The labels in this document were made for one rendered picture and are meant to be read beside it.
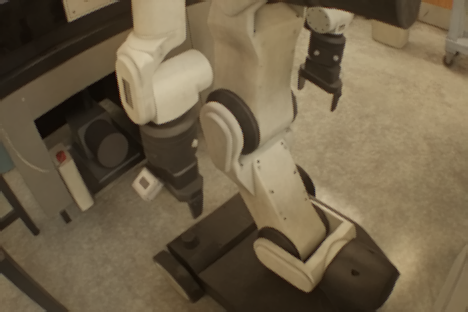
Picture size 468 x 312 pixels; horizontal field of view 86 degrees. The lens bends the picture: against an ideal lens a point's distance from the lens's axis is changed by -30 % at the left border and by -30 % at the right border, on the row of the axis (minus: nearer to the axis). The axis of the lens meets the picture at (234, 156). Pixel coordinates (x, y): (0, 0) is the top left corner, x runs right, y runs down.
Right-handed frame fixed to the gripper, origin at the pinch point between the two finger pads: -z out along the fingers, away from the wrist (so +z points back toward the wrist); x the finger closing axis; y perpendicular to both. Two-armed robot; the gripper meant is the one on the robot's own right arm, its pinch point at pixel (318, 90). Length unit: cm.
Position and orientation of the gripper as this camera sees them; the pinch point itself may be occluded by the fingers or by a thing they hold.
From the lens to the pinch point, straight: 87.7
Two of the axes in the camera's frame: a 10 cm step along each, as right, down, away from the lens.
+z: 0.3, -6.6, -7.5
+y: -7.2, 5.1, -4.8
